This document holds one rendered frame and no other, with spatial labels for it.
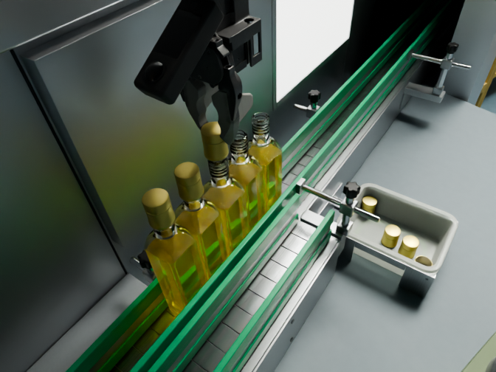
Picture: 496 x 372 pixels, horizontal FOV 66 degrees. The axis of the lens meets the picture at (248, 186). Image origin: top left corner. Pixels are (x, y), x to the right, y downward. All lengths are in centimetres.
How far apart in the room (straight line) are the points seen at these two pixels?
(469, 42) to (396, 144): 40
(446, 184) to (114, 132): 87
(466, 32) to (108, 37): 114
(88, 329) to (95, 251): 14
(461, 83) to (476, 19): 21
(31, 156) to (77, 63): 13
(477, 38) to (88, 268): 125
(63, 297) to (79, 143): 28
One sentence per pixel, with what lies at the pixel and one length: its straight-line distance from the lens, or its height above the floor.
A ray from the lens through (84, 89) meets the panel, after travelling 53.
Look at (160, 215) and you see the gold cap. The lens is 49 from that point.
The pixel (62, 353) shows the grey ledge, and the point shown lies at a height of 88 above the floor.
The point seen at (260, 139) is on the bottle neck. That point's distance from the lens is 64.
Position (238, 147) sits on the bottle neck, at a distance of 59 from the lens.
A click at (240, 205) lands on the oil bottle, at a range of 62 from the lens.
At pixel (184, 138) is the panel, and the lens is 69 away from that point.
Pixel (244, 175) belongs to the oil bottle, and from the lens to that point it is 61.
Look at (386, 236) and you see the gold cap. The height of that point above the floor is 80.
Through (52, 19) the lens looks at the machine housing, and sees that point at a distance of 50.
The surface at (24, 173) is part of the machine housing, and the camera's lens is 56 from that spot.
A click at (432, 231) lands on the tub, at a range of 98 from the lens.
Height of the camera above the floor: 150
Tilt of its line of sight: 45 degrees down
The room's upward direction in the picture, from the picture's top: 4 degrees counter-clockwise
